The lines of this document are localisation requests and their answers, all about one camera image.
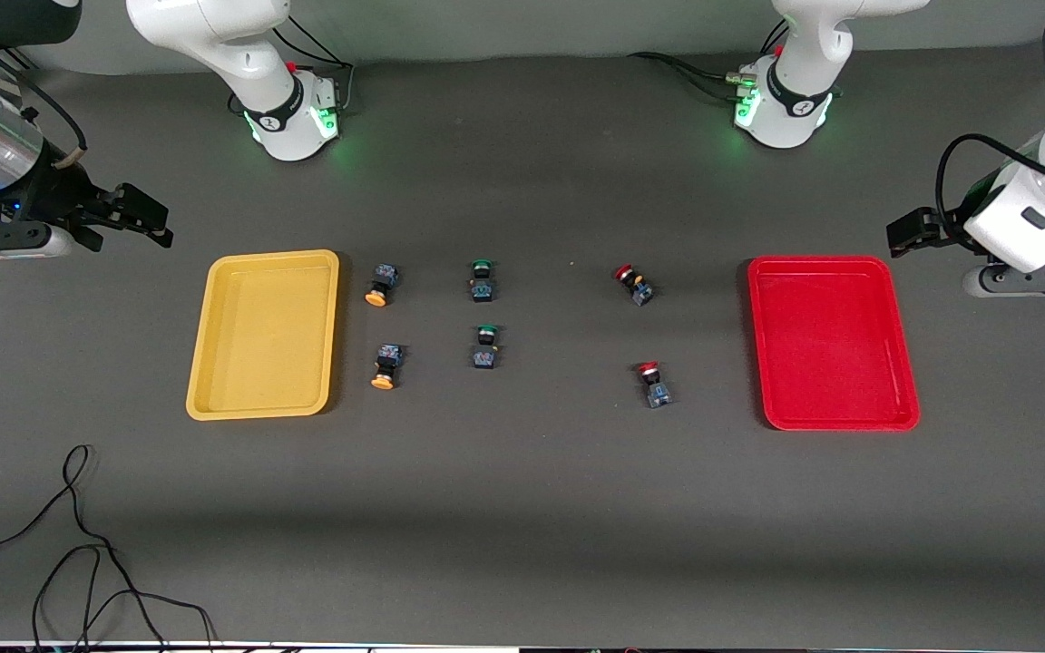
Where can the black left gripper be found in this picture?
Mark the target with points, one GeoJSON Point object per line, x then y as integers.
{"type": "Point", "coordinates": [913, 229]}

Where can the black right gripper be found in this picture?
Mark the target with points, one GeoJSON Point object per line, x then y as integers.
{"type": "Point", "coordinates": [58, 193]}

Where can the yellow push button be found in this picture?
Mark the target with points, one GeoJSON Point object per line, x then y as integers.
{"type": "Point", "coordinates": [384, 277]}
{"type": "Point", "coordinates": [387, 359]}

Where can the red push button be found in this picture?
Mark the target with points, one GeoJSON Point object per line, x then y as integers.
{"type": "Point", "coordinates": [658, 392]}
{"type": "Point", "coordinates": [639, 288]}

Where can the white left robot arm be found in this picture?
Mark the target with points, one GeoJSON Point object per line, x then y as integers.
{"type": "Point", "coordinates": [795, 100]}

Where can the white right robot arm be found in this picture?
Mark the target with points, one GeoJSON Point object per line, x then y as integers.
{"type": "Point", "coordinates": [214, 36]}

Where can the red plastic tray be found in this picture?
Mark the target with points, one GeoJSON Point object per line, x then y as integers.
{"type": "Point", "coordinates": [831, 345]}

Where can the yellow plastic tray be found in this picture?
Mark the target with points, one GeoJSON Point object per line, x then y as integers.
{"type": "Point", "coordinates": [264, 336]}

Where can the green push button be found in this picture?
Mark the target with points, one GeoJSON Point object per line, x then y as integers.
{"type": "Point", "coordinates": [483, 288]}
{"type": "Point", "coordinates": [485, 355]}

